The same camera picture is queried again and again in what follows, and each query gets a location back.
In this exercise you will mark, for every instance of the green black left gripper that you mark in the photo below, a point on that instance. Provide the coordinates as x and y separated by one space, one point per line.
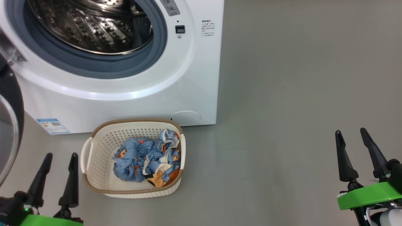
19 213

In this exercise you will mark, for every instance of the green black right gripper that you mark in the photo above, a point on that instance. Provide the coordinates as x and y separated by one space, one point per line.
367 196

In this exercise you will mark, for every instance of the blue cartoon print garment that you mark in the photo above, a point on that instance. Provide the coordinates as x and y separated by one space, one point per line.
128 160

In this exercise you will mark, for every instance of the black round glass washer door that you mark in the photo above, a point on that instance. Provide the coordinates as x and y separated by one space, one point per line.
12 103

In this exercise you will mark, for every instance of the blue orange white print garment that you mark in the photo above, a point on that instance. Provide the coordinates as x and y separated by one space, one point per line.
163 163

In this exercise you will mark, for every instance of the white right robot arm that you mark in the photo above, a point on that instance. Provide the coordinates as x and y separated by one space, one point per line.
389 218

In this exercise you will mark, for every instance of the white front-load washing machine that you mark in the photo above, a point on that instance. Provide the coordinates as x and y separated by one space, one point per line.
125 100

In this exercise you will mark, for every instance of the cream perforated laundry basket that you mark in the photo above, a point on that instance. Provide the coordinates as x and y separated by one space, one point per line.
100 150

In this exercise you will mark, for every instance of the blue energy label sticker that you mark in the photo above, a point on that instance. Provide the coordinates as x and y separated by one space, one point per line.
52 126

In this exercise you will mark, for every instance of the round white filter cover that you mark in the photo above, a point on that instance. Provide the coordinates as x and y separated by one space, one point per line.
186 118

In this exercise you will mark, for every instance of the small printed text label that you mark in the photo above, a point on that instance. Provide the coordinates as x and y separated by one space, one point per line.
208 28

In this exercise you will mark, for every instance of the grey warning sticker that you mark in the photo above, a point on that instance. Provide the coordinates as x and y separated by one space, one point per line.
170 7

